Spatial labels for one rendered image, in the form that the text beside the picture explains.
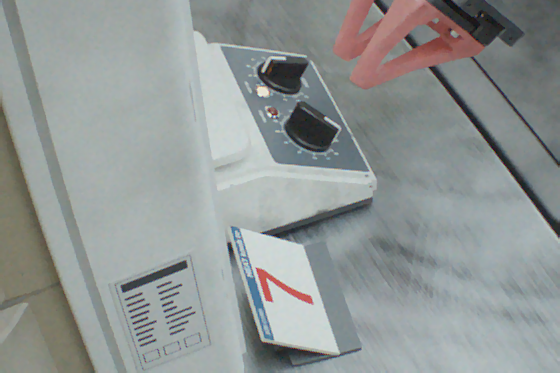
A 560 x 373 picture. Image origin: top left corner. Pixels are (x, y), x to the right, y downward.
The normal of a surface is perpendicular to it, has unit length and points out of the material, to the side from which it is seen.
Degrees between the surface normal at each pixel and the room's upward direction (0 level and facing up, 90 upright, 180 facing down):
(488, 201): 0
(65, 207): 90
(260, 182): 90
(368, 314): 0
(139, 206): 90
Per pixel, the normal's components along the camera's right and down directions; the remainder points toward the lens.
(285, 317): 0.57, -0.65
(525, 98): -0.07, -0.66
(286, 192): 0.33, 0.69
